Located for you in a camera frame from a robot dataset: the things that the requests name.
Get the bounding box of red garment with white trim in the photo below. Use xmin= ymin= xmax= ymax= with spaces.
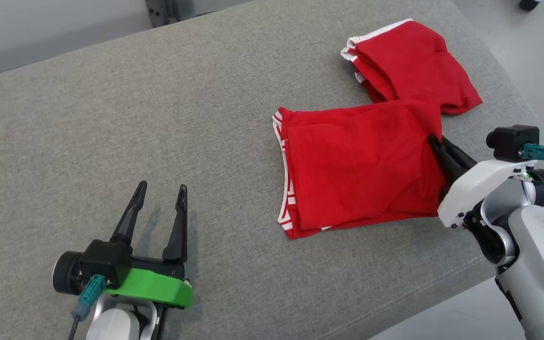
xmin=340 ymin=19 xmax=483 ymax=115
xmin=272 ymin=99 xmax=447 ymax=240

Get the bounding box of grey fabric sofa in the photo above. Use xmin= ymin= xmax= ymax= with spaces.
xmin=0 ymin=0 xmax=544 ymax=340

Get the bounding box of left camera cable teal plug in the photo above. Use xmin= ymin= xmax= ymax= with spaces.
xmin=68 ymin=275 xmax=107 ymax=340

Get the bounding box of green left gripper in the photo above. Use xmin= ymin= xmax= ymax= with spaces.
xmin=104 ymin=181 xmax=195 ymax=310

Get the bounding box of dark grey post bracket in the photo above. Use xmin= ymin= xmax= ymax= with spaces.
xmin=145 ymin=0 xmax=170 ymax=28

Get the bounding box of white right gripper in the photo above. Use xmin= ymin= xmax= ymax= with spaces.
xmin=428 ymin=135 xmax=537 ymax=229

